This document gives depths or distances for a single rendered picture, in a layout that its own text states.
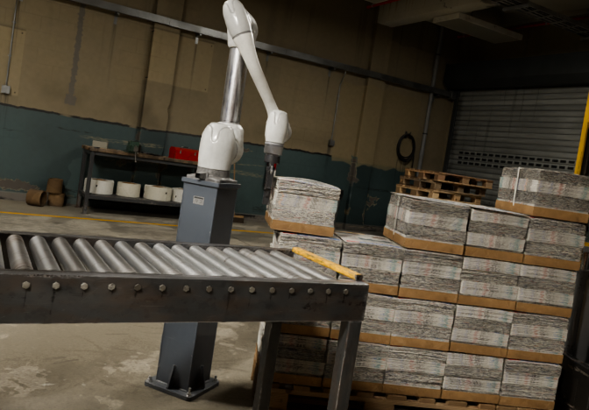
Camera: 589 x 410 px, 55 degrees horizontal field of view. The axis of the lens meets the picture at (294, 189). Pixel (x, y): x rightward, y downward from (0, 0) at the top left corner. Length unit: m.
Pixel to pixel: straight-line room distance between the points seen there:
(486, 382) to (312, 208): 1.19
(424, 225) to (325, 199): 0.48
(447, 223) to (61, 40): 7.05
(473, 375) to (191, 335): 1.34
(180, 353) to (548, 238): 1.81
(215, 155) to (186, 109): 6.61
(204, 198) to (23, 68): 6.40
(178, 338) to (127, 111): 6.49
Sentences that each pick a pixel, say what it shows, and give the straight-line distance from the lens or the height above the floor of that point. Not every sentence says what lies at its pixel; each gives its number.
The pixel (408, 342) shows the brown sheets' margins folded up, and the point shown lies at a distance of 2.79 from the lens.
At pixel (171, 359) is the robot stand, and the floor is 0.14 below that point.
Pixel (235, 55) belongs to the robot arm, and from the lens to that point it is 2.91.
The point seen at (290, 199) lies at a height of 0.98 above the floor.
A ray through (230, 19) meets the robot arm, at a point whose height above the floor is 1.75.
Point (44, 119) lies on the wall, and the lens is 8.81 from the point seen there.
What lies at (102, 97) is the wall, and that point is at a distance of 8.92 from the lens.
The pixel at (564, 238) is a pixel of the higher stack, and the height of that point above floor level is 0.98.
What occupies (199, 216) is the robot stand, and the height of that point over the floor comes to 0.83.
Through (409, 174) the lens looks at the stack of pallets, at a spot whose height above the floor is 1.19.
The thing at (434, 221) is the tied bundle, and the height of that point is 0.97.
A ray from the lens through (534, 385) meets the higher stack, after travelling 3.12.
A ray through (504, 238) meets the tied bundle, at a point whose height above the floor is 0.94.
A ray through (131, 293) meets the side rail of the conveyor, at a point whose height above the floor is 0.76.
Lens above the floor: 1.16
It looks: 3 degrees down
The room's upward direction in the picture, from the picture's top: 9 degrees clockwise
